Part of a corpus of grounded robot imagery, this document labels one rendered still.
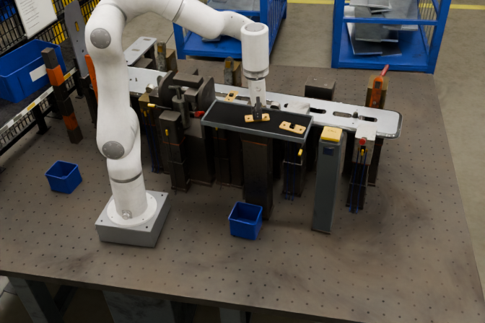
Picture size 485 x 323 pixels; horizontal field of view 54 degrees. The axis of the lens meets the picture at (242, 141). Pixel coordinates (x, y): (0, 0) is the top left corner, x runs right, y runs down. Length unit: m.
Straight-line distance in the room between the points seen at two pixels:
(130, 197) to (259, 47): 0.73
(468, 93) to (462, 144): 0.68
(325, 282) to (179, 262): 0.53
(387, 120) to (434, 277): 0.61
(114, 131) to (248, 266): 0.68
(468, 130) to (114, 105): 2.76
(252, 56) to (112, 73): 0.43
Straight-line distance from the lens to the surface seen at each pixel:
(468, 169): 3.43
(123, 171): 1.73
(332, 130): 1.62
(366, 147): 1.79
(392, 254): 1.88
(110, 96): 1.57
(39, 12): 2.56
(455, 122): 3.82
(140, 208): 1.86
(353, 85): 2.73
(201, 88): 1.80
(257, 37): 1.46
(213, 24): 1.44
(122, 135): 1.60
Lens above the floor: 2.14
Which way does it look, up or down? 39 degrees down
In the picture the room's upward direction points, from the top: 3 degrees counter-clockwise
